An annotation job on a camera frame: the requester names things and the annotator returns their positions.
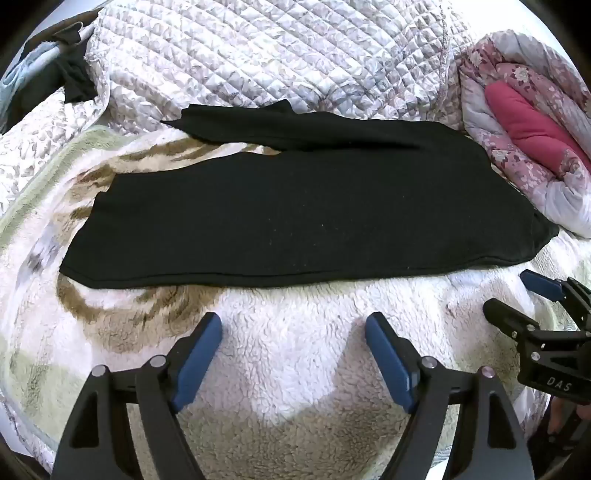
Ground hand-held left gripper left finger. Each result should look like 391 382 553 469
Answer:
51 311 223 480

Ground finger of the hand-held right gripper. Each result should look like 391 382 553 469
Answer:
482 298 539 343
519 270 591 336

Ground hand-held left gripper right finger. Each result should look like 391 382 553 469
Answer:
365 312 539 480

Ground black pants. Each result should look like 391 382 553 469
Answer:
59 99 560 289

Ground floral fleece blanket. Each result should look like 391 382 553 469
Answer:
0 126 591 480

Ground pink floral rolled comforter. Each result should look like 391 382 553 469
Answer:
457 30 591 238

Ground white quilted blanket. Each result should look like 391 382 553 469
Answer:
0 0 467 217

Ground dark cloth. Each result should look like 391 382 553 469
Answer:
9 10 100 134

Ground light blue cloth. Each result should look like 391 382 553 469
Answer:
0 39 63 121

